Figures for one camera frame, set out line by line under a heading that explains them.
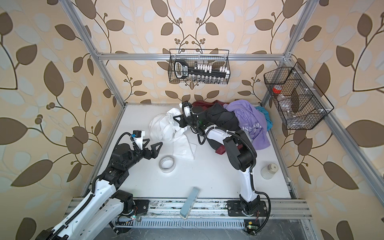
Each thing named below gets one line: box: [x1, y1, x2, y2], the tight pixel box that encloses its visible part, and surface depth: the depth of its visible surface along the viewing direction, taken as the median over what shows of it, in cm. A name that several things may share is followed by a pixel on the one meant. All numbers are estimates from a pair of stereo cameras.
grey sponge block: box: [180, 186, 201, 220], surface depth 78 cm
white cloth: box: [149, 107, 197, 160], surface depth 96 cm
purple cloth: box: [223, 99, 271, 150], surface depth 104 cm
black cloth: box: [204, 102, 241, 132], surface depth 107 cm
